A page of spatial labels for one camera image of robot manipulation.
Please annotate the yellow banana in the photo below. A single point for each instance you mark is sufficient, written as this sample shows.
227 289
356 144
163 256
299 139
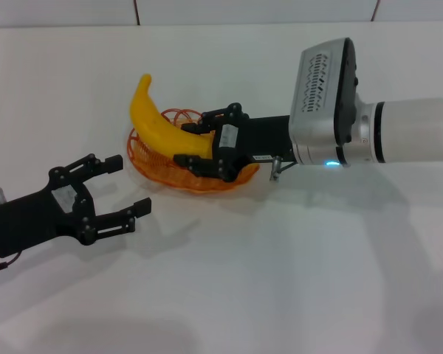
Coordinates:
158 125

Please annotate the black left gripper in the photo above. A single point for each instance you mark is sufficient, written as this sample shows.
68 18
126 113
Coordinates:
29 221

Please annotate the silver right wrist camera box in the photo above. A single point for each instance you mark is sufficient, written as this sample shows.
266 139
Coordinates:
317 92

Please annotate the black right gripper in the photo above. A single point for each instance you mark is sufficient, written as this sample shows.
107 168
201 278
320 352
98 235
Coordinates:
266 138

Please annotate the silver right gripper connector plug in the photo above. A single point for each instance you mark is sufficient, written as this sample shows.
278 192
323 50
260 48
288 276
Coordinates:
275 169

